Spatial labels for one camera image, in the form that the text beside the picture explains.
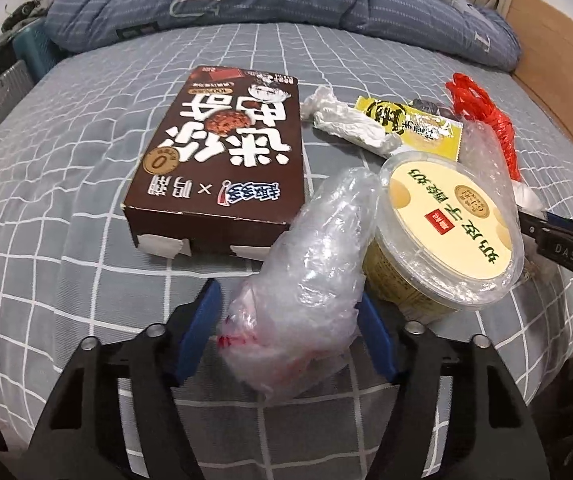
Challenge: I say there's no dark grey wrapper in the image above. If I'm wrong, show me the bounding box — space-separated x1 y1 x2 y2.
411 99 454 118

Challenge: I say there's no yellow-lidded yogurt tub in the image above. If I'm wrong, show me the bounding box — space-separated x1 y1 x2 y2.
361 149 526 313

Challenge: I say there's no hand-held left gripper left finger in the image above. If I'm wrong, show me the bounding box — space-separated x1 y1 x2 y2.
29 277 227 480

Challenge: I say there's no grey checked bed sheet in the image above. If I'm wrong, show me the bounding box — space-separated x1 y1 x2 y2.
0 22 573 480

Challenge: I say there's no yellow snack packet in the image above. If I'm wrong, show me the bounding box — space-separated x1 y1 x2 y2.
355 97 464 163

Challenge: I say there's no crumpled white tissue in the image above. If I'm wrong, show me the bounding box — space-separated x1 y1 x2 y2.
300 86 402 157

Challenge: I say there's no dark clutter pile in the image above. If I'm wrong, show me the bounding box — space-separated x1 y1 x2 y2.
0 2 47 61

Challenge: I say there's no clear plastic bag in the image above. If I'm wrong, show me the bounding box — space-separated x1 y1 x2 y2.
221 167 382 401

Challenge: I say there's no teal plastic crate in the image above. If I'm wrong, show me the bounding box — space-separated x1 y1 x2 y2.
14 25 60 81

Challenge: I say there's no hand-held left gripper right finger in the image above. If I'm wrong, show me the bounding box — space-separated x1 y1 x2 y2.
359 292 552 480

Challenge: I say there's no clear plastic wrap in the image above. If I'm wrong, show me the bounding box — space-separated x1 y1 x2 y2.
461 120 519 196

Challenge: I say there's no brown cookie box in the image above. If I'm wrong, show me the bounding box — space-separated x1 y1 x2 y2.
121 66 304 261

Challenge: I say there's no red plastic bag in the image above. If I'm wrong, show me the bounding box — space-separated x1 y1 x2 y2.
445 72 522 183

